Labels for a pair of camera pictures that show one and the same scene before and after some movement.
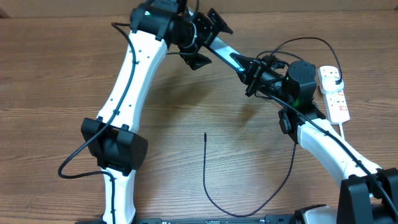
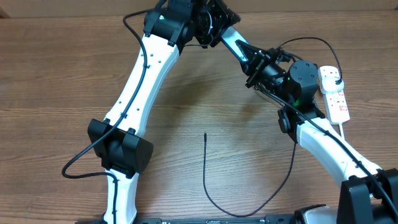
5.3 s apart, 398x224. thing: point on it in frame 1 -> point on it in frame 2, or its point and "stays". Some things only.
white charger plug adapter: (329, 85) stays
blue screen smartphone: (224, 51) -> (230, 36)
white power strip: (336, 106) stays
